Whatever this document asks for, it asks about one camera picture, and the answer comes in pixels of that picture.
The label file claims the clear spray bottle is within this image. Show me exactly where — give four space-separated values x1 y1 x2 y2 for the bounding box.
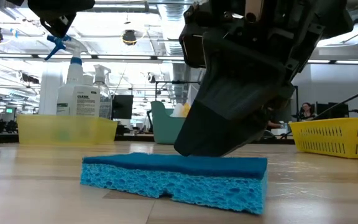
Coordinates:
93 63 113 120

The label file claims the yellow cloth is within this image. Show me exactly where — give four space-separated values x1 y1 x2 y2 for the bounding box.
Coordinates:
181 103 192 118

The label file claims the white spray bottle blue trigger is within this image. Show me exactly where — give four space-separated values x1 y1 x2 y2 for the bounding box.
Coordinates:
44 34 101 118

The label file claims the black background rig frame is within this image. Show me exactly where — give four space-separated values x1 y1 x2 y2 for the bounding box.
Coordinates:
155 80 202 104

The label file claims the teal plastic bin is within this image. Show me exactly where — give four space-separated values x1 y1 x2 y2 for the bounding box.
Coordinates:
150 100 188 145

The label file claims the person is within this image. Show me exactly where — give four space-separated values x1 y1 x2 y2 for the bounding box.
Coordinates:
299 101 318 122

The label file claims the dark blue scrub sponge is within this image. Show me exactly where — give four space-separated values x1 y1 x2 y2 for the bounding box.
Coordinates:
79 152 269 215

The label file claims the silver ventilation duct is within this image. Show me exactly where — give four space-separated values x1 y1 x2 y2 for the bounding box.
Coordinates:
158 0 193 103

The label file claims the overhead light bar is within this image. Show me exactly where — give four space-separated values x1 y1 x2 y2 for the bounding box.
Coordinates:
0 53 358 65

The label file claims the yellow mesh plastic basket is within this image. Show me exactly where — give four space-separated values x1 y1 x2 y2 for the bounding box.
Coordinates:
288 117 358 160

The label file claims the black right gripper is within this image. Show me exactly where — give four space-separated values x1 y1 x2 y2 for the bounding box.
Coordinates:
178 0 356 86

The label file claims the yellow translucent plastic tray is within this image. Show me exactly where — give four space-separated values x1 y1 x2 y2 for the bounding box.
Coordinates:
16 114 119 146

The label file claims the black monitor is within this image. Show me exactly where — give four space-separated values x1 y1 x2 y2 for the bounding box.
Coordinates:
315 102 350 119
111 94 134 120

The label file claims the white cloth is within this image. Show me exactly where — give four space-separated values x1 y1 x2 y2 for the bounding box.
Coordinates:
170 103 186 118

